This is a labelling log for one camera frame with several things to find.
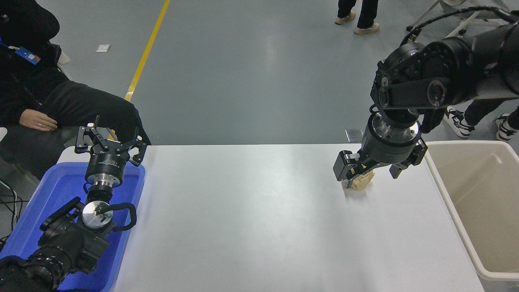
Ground person's hand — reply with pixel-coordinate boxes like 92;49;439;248
19;109;58;132

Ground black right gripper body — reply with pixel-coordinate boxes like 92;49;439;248
359;122;420;165

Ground large pale plastic bin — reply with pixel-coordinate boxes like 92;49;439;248
424;140;519;282

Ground blue lanyard badge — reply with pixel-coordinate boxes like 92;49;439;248
0;39;41;65

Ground standing person with white sneakers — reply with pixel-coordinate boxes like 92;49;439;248
444;99;519;142

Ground standing person with tan shoes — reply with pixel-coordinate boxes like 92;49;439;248
335;0;381;35

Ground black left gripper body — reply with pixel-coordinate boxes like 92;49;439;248
85;146;130;180

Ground black floor cables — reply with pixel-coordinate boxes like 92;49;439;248
0;178;30;244

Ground tan paper ball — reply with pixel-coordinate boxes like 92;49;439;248
343;170;375;191

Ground seated person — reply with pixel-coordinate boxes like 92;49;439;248
0;0;151;179

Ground white wheeled chair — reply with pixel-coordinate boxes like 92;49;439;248
407;0;519;38

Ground blue plastic tray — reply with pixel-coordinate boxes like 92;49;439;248
0;162;146;292

